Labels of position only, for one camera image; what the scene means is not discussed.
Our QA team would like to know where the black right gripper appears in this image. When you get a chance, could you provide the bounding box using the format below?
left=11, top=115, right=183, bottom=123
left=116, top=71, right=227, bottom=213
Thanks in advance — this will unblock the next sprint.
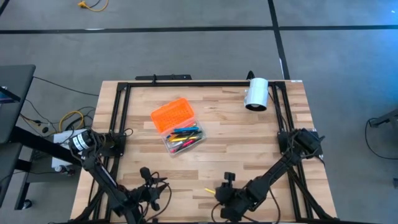
left=215, top=183, right=249, bottom=218

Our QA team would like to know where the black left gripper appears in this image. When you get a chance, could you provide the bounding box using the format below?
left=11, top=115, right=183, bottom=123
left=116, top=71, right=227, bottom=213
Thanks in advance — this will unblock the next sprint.
left=136, top=177, right=170, bottom=212

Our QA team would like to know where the pink highlighter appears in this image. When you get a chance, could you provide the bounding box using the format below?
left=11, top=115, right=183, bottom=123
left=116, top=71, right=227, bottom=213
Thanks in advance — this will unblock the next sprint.
left=176, top=139, right=197, bottom=152

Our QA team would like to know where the long black pen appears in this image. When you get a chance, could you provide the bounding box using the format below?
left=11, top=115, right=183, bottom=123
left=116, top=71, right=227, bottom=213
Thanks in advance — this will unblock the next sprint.
left=177, top=131, right=203, bottom=138

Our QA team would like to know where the blue pen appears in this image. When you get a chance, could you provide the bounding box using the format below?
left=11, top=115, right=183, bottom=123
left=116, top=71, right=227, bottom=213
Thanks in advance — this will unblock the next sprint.
left=172, top=126, right=200, bottom=134

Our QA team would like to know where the clear supply box orange lid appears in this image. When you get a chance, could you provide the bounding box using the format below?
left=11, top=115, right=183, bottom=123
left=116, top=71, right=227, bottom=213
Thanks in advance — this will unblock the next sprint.
left=150, top=97, right=207, bottom=156

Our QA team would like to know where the white power box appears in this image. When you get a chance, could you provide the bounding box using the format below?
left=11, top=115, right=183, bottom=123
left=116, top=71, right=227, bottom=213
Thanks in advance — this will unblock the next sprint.
left=51, top=128, right=88, bottom=169

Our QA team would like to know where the dark grey desk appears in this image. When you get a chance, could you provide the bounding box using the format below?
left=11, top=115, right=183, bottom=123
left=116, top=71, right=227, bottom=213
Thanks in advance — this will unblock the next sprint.
left=0, top=64, right=37, bottom=144

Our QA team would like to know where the dark metal stand base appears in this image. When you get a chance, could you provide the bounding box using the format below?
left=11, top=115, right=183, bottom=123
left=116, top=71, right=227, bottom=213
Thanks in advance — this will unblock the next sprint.
left=368, top=108, right=398, bottom=128

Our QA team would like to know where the black mounting bracket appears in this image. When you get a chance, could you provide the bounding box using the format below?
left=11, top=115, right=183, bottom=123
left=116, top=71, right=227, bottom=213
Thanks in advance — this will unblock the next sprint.
left=135, top=73, right=193, bottom=82

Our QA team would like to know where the yellow coiled cable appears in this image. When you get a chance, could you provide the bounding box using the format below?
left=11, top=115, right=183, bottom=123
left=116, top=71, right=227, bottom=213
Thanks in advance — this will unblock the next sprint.
left=58, top=110, right=85, bottom=133

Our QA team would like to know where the yellow extension cord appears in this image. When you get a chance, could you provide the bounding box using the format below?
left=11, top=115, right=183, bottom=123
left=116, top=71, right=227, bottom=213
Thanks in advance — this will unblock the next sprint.
left=76, top=0, right=109, bottom=13

